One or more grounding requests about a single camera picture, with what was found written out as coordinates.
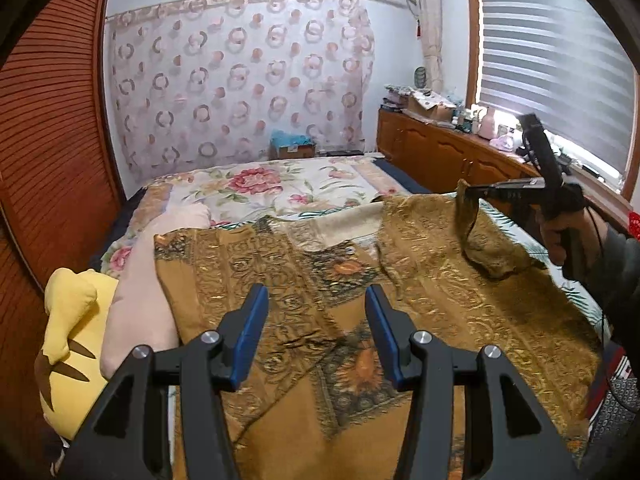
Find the palm leaf print sheet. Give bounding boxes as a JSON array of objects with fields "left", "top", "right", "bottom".
[{"left": 474, "top": 198, "right": 612, "bottom": 340}]

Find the wooden sideboard cabinet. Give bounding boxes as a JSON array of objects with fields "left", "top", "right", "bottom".
[{"left": 375, "top": 107, "right": 637, "bottom": 226}]

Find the pink bottle on cabinet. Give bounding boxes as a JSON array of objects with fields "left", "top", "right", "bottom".
[{"left": 477, "top": 107, "right": 496, "bottom": 141}]

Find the floral bed blanket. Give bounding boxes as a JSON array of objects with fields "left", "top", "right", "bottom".
[{"left": 90, "top": 154, "right": 409, "bottom": 278}]

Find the patterned sheer curtain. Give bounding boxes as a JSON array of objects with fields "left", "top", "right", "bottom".
[{"left": 106, "top": 0, "right": 375, "bottom": 182}]

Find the yellow Pikachu plush toy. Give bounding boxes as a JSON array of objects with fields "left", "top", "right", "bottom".
[{"left": 35, "top": 268, "right": 117, "bottom": 441}]

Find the person right hand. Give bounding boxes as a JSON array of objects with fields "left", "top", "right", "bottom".
[{"left": 537, "top": 207, "right": 608, "bottom": 270}]

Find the golden brown patterned scarf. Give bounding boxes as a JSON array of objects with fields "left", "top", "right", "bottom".
[{"left": 154, "top": 185, "right": 600, "bottom": 479}]

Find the open cardboard box on cabinet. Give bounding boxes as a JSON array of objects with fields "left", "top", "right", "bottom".
[{"left": 408, "top": 92, "right": 456, "bottom": 122}]

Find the wooden louvered wardrobe door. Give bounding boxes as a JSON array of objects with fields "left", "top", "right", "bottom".
[{"left": 0, "top": 0, "right": 126, "bottom": 291}]

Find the green glass jar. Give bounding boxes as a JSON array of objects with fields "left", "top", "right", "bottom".
[{"left": 413, "top": 66, "right": 427, "bottom": 88}]

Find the dark blue mattress edge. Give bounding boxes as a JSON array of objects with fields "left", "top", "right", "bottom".
[{"left": 373, "top": 158, "right": 431, "bottom": 194}]

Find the cardboard box with blue cloth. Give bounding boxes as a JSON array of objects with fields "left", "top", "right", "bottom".
[{"left": 269, "top": 130, "right": 316, "bottom": 159}]

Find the striped window blind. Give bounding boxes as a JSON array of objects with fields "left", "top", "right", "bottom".
[{"left": 477, "top": 0, "right": 634, "bottom": 172}]

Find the beige pillow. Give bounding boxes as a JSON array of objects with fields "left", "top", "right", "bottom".
[{"left": 100, "top": 204, "right": 210, "bottom": 379}]

